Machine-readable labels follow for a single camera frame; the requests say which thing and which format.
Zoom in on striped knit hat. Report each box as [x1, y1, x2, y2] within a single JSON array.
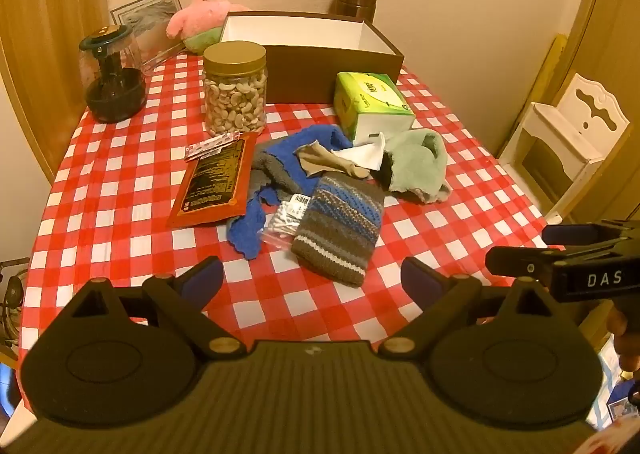
[[291, 171, 385, 287]]

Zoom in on yellow wooden board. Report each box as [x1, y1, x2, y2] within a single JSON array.
[[525, 34, 568, 115]]

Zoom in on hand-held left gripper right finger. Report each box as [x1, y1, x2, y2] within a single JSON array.
[[378, 256, 581, 361]]

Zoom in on white blue grid sheet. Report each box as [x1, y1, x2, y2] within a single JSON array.
[[592, 336, 640, 430]]

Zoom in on glass food chopper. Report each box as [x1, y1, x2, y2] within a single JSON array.
[[78, 25, 147, 124]]

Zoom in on white tissue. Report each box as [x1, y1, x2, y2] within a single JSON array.
[[332, 132, 386, 170]]

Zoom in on beige stocking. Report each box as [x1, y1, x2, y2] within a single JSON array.
[[293, 140, 373, 180]]

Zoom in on blue cloth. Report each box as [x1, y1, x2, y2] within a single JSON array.
[[226, 125, 355, 261]]

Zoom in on green tissue box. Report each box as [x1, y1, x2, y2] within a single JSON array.
[[333, 71, 417, 144]]

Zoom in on grey cloth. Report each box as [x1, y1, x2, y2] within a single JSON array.
[[248, 151, 301, 207]]

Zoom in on small pink candy packet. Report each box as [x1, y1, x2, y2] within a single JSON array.
[[184, 130, 241, 162]]

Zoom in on white wooden chair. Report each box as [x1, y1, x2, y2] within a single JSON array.
[[497, 73, 631, 220]]

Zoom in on framed picture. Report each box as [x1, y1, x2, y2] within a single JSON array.
[[110, 0, 187, 72]]

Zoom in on red snack packet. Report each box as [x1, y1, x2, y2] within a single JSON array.
[[166, 131, 259, 229]]

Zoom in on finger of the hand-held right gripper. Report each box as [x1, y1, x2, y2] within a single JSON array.
[[485, 245, 563, 281], [542, 219, 640, 247]]

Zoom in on red white checkered tablecloth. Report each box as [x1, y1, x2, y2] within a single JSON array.
[[27, 51, 566, 370]]

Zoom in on green towel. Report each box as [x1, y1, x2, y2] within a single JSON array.
[[382, 129, 452, 205]]

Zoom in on brown cardboard box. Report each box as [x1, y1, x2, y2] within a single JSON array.
[[220, 10, 405, 105]]

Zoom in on pink starfish plush toy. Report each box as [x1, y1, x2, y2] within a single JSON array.
[[166, 0, 251, 55]]

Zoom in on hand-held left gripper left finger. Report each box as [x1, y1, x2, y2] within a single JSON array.
[[52, 256, 246, 361]]

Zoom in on person's right hand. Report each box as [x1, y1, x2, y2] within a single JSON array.
[[607, 301, 640, 377]]

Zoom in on bag of cotton swabs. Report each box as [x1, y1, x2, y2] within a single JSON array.
[[258, 193, 313, 251]]

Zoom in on clear cashew nut jar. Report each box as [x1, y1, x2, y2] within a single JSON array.
[[202, 41, 269, 137]]

